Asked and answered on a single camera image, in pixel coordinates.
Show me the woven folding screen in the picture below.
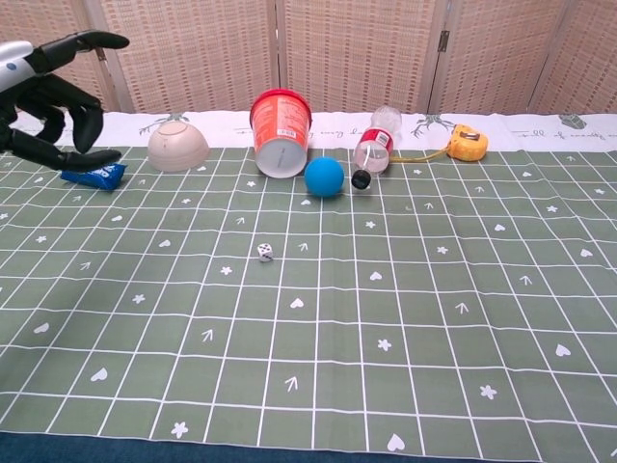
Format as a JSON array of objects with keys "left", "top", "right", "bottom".
[{"left": 0, "top": 0, "right": 617, "bottom": 121}]

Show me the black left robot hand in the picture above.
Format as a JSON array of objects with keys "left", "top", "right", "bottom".
[{"left": 0, "top": 29, "right": 131, "bottom": 172}]

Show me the clear plastic bottle red label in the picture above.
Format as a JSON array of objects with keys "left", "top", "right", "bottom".
[{"left": 350, "top": 105, "right": 403, "bottom": 190}]

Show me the blue cookie packet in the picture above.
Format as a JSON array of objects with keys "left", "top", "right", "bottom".
[{"left": 60, "top": 162, "right": 128, "bottom": 192}]

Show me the blue ball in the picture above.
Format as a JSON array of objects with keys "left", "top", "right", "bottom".
[{"left": 304, "top": 155, "right": 346, "bottom": 199}]

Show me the green grid tablecloth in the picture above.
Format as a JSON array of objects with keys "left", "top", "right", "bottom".
[{"left": 0, "top": 109, "right": 617, "bottom": 459}]

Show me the yellow tape measure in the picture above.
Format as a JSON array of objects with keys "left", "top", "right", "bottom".
[{"left": 388, "top": 123, "right": 490, "bottom": 164}]

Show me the red instant noodle tub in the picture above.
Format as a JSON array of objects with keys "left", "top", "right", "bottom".
[{"left": 249, "top": 87, "right": 313, "bottom": 180}]

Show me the beige upturned bowl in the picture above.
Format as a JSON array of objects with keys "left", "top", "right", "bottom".
[{"left": 147, "top": 120, "right": 211, "bottom": 174}]

